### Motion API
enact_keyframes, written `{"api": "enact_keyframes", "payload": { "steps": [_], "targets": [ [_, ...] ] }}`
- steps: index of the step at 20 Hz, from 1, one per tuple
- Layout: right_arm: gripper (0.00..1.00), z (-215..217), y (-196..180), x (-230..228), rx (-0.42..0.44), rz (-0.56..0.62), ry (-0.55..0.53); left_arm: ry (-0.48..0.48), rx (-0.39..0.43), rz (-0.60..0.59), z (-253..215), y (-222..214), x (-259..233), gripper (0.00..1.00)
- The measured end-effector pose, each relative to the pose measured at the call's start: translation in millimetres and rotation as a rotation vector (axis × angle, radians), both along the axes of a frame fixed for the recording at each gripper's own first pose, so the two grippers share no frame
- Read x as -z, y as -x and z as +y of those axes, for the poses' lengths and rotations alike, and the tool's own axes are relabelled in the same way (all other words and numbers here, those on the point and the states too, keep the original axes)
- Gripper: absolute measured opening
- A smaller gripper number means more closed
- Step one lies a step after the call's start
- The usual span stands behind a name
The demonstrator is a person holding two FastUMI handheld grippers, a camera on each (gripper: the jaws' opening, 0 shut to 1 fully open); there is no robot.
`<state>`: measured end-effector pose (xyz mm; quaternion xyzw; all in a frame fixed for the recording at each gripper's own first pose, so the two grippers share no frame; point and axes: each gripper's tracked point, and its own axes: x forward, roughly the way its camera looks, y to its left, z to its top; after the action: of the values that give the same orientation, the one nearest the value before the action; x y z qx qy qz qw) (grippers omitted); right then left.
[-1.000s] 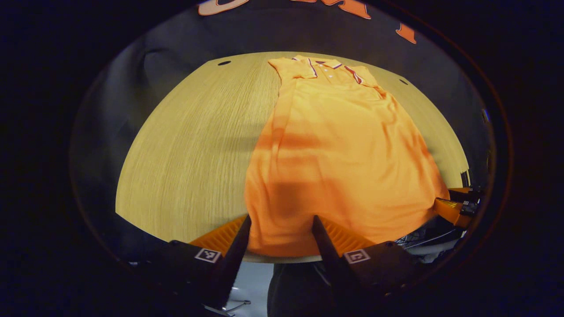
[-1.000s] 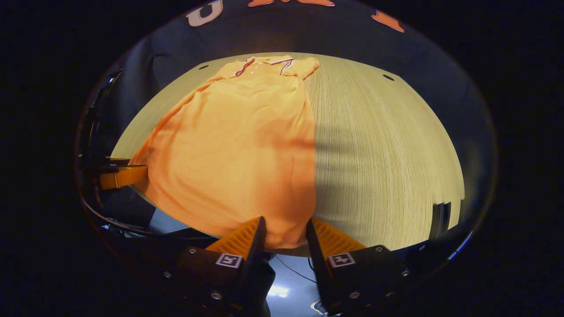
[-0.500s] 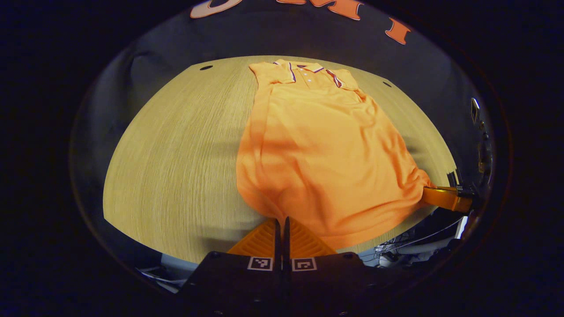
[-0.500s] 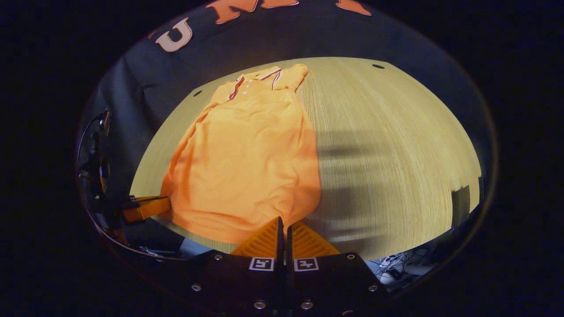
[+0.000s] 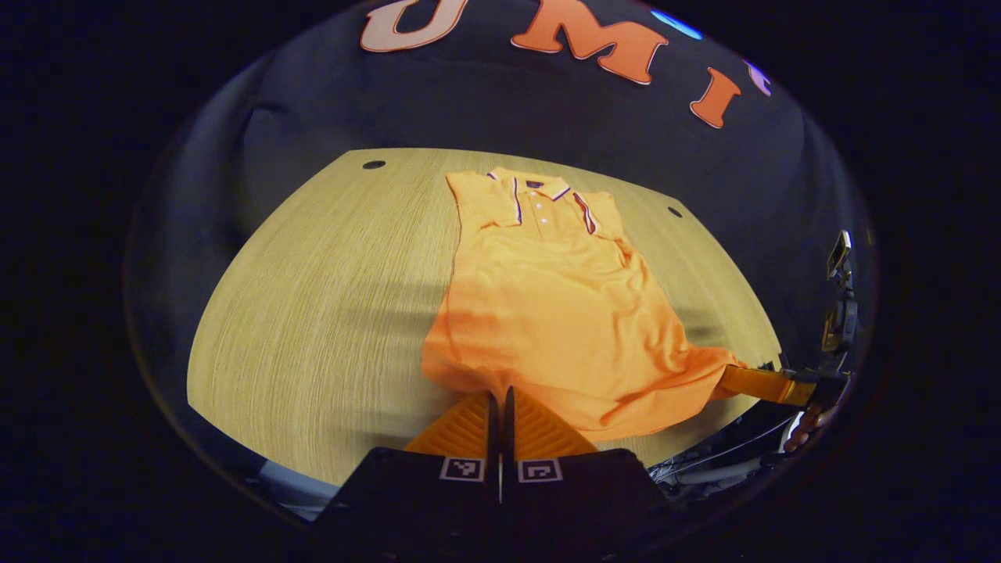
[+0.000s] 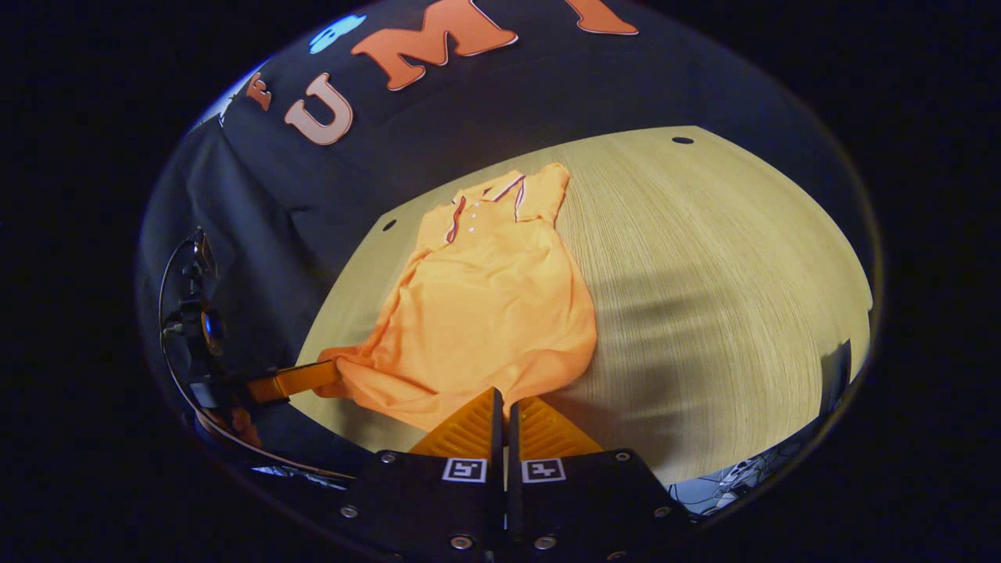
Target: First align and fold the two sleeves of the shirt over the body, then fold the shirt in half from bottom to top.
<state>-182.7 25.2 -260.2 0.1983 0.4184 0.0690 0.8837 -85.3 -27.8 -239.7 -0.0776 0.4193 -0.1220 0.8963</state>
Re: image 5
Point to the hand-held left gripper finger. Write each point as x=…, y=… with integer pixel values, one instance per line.
x=493, y=438
x=508, y=438

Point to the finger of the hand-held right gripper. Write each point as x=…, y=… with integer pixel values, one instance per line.
x=762, y=383

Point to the orange T-shirt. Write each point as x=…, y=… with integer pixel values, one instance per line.
x=563, y=313

